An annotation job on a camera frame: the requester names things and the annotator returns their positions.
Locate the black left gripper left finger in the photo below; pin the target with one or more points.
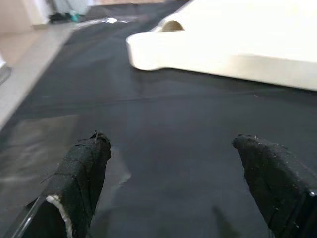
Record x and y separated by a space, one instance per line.
74 178

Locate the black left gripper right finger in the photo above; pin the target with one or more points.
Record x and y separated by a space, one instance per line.
277 188

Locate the white plastic table top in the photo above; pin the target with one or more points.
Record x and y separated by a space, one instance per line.
223 37

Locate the black table cloth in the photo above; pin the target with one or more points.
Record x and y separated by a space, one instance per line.
173 111

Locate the green floor mop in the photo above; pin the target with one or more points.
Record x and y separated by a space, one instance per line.
62 17

